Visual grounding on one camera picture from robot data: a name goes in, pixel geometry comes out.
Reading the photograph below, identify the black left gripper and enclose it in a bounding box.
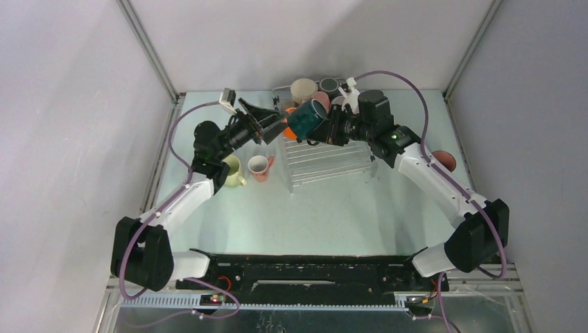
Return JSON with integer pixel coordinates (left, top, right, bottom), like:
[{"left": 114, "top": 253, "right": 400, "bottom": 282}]
[{"left": 216, "top": 99, "right": 288, "bottom": 161}]

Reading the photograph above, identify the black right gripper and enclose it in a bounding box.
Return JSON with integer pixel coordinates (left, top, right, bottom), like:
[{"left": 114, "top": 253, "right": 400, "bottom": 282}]
[{"left": 306, "top": 105, "right": 374, "bottom": 147}]

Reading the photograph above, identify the orange mug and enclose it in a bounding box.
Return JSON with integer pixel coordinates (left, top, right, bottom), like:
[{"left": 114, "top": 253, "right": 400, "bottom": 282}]
[{"left": 282, "top": 107, "right": 297, "bottom": 141}]

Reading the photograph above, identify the dark teal mug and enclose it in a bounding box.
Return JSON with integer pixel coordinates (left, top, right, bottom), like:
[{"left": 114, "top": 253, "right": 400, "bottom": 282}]
[{"left": 286, "top": 99, "right": 328, "bottom": 139}]

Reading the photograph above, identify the mauve grey mug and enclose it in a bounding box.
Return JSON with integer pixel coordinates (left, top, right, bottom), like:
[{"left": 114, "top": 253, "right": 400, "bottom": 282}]
[{"left": 329, "top": 96, "right": 345, "bottom": 110}]

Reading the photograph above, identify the small salmon pink mug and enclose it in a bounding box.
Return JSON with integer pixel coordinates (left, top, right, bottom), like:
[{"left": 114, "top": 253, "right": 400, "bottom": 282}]
[{"left": 248, "top": 155, "right": 275, "bottom": 182}]

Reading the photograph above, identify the light green mug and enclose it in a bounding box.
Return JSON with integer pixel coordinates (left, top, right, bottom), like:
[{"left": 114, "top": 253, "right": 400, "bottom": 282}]
[{"left": 223, "top": 155, "right": 247, "bottom": 187}]

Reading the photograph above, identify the pink patterned mug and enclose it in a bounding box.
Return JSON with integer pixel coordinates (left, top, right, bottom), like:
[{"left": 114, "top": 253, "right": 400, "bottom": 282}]
[{"left": 432, "top": 151, "right": 457, "bottom": 172}]

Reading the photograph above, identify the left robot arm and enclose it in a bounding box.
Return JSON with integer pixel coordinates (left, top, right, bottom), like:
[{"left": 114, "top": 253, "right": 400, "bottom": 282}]
[{"left": 110, "top": 98, "right": 286, "bottom": 300}]

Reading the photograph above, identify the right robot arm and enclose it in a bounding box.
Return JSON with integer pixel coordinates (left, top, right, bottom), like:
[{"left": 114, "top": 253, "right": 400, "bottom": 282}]
[{"left": 318, "top": 90, "right": 510, "bottom": 290}]

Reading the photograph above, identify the clear acrylic dish rack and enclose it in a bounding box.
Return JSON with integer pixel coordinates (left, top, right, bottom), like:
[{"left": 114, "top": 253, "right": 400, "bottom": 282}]
[{"left": 272, "top": 77, "right": 379, "bottom": 194}]

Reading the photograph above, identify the cream beige mug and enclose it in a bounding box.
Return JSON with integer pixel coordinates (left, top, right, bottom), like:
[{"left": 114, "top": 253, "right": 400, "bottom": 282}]
[{"left": 290, "top": 78, "right": 318, "bottom": 104}]

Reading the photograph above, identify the dark grey mug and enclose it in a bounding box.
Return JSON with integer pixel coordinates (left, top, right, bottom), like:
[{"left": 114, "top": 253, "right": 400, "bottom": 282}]
[{"left": 318, "top": 77, "right": 340, "bottom": 96}]

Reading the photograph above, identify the pink ribbed mug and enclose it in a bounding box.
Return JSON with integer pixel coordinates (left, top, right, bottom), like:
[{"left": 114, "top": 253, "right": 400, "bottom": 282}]
[{"left": 312, "top": 92, "right": 331, "bottom": 112}]

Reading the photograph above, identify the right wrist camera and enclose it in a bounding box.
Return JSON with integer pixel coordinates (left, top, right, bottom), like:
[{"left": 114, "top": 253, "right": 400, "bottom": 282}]
[{"left": 338, "top": 77, "right": 360, "bottom": 114}]

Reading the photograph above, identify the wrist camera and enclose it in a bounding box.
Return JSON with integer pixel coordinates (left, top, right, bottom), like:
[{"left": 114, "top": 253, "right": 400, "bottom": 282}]
[
  {"left": 218, "top": 87, "right": 236, "bottom": 115},
  {"left": 338, "top": 77, "right": 360, "bottom": 114}
]

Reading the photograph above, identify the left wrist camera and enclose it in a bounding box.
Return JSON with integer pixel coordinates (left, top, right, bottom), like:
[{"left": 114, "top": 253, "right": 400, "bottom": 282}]
[{"left": 218, "top": 87, "right": 236, "bottom": 115}]

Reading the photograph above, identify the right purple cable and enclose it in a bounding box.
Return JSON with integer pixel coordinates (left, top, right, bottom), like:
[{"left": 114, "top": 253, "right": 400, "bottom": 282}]
[{"left": 354, "top": 70, "right": 508, "bottom": 333}]

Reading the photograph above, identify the purple cable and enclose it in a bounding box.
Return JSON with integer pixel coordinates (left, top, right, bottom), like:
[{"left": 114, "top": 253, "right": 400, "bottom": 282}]
[
  {"left": 118, "top": 101, "right": 242, "bottom": 328},
  {"left": 354, "top": 70, "right": 508, "bottom": 333}
]

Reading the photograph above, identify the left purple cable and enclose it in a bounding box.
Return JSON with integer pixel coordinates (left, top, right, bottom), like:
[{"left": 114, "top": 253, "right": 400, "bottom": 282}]
[{"left": 118, "top": 101, "right": 242, "bottom": 328}]

